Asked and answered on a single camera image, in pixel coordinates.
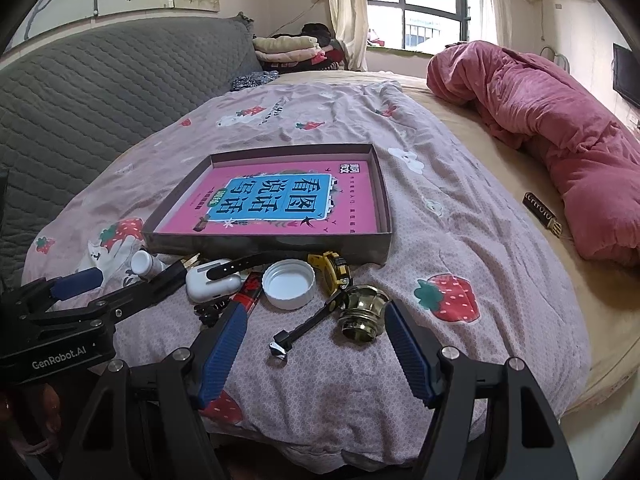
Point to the black television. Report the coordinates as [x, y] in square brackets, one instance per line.
[627, 77]

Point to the white plastic lid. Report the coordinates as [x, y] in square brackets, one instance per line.
[288, 285]

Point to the strawberry printed pink blanket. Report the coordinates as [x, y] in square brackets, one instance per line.
[450, 220]

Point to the black gold patterned stick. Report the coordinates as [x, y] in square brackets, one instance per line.
[191, 260]

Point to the dark patterned cloth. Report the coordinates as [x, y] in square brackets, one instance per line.
[255, 80]

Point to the metal rack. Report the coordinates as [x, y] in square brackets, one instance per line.
[557, 57]

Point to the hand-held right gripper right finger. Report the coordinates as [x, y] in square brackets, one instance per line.
[405, 355]

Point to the red lighter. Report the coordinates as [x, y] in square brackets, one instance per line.
[248, 295]

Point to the brass door knob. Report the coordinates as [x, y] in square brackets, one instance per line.
[360, 312]

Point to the grey quilted headboard cover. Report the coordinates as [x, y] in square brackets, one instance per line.
[100, 100]

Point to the small black plastic part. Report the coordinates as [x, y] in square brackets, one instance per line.
[207, 316]

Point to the white earbuds case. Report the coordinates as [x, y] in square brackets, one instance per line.
[210, 287]

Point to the pink book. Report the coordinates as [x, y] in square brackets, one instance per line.
[280, 195]

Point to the black mattress label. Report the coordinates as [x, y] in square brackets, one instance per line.
[542, 210]

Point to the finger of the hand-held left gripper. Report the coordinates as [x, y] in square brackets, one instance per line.
[145, 292]
[75, 282]

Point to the black yellow wrist watch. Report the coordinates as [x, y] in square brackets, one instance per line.
[332, 272]

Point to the person's left hand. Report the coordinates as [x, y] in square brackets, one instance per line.
[47, 420]

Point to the black plastic tool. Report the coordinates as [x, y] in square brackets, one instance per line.
[305, 322]

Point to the pink plush comforter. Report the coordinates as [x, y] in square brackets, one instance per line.
[550, 110]

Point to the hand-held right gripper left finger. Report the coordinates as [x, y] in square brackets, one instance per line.
[222, 355]

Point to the white pill bottle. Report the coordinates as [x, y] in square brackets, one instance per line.
[145, 265]

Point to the sheer white curtain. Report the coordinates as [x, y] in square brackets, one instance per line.
[497, 0]

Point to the stack of folded clothes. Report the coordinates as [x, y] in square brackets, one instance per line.
[290, 47]

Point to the cream curtain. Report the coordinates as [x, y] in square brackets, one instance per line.
[345, 10]

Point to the grey cardboard box lid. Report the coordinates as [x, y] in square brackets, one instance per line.
[270, 247]

